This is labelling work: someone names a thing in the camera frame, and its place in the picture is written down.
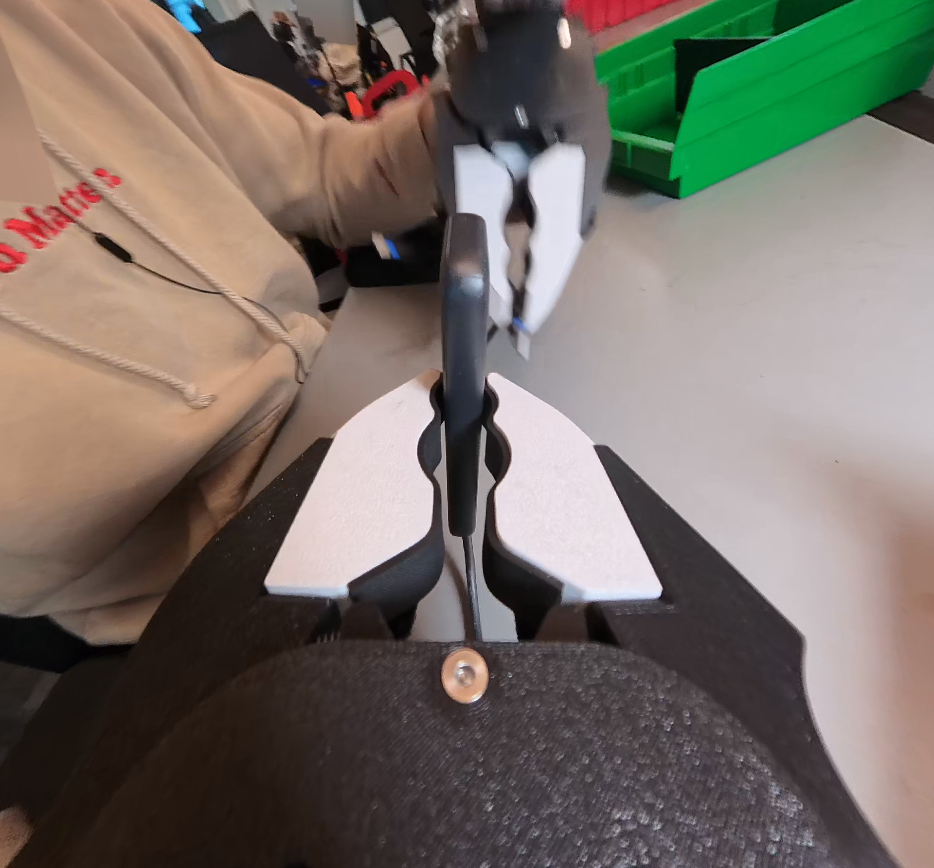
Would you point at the person's beige hoodie torso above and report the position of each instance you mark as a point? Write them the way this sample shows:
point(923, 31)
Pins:
point(109, 445)

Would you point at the person's left forearm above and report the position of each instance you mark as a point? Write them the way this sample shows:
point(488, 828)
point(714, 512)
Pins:
point(343, 153)

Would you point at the green plastic bin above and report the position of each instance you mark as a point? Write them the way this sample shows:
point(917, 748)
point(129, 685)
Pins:
point(766, 116)

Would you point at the dark grey usb hub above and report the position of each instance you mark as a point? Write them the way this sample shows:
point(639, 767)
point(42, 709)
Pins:
point(465, 372)

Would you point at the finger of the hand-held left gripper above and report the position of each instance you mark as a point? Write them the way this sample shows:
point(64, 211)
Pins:
point(478, 182)
point(562, 226)

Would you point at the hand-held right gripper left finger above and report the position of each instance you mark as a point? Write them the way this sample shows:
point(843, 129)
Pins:
point(357, 510)

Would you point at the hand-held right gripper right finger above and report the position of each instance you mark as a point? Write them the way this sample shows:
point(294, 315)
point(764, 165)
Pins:
point(569, 510)

